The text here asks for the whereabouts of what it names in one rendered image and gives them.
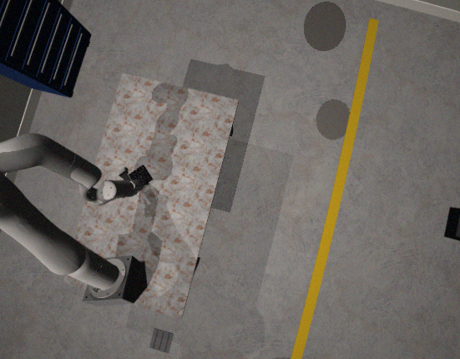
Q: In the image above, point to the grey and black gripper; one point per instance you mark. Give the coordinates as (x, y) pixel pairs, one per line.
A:
(138, 185)

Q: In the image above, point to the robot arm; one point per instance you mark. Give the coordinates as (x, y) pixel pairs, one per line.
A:
(57, 250)

